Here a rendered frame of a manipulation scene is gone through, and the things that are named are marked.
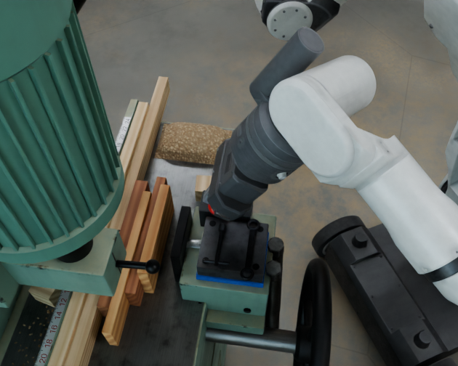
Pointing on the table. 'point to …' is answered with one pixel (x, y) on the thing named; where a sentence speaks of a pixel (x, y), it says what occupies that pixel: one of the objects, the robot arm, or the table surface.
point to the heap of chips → (190, 142)
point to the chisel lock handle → (152, 266)
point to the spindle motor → (43, 135)
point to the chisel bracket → (78, 269)
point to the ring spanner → (249, 250)
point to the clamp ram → (182, 241)
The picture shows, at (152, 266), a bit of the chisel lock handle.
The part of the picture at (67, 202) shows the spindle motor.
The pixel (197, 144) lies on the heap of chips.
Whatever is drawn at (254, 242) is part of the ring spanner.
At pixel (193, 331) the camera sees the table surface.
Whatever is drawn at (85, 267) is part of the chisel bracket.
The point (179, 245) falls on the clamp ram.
